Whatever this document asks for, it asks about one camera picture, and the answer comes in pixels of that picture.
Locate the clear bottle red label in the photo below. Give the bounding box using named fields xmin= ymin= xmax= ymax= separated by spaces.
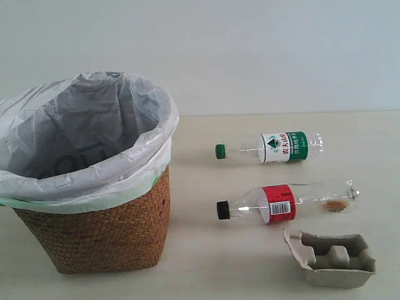
xmin=216 ymin=180 xmax=360 ymax=224

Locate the clear bottle green cap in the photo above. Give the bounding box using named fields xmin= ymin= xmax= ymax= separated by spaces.
xmin=215 ymin=131 xmax=324 ymax=164

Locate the grey cardboard pulp tray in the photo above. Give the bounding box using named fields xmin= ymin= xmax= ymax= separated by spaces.
xmin=283 ymin=229 xmax=376 ymax=289

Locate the white plastic bin liner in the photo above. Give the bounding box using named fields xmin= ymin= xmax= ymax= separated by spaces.
xmin=1 ymin=72 xmax=179 ymax=214

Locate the woven brown wicker basket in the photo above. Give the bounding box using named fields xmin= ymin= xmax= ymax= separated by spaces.
xmin=14 ymin=169 xmax=171 ymax=274

